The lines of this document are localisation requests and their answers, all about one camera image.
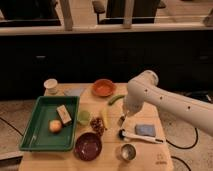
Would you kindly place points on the tan wooden block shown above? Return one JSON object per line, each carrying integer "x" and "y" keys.
{"x": 64, "y": 114}

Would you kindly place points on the white black dish brush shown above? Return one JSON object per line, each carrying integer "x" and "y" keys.
{"x": 125, "y": 134}

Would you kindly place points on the red grapes bunch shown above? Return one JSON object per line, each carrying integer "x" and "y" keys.
{"x": 97, "y": 126}

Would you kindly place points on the metal cup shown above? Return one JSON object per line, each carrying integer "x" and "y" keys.
{"x": 128, "y": 152}

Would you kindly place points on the purple bowl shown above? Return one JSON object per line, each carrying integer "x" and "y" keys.
{"x": 88, "y": 146}

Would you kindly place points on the green plastic tray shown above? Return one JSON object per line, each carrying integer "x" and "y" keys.
{"x": 37, "y": 135}

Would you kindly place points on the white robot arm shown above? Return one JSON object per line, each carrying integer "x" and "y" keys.
{"x": 143, "y": 88}

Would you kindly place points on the grey cloth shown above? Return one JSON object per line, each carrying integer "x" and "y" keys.
{"x": 74, "y": 92}

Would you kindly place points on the black office chair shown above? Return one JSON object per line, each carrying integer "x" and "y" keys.
{"x": 127, "y": 11}

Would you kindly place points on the white paper cup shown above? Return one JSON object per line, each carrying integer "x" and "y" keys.
{"x": 51, "y": 86}

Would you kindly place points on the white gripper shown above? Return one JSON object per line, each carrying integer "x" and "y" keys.
{"x": 130, "y": 108}

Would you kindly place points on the small green cup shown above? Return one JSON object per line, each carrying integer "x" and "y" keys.
{"x": 83, "y": 117}

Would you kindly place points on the orange bowl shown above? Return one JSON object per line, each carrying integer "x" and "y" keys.
{"x": 103, "y": 87}

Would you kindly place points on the yellow banana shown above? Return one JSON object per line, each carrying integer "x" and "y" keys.
{"x": 104, "y": 114}

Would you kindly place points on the yellow onion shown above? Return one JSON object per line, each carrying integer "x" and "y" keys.
{"x": 55, "y": 126}

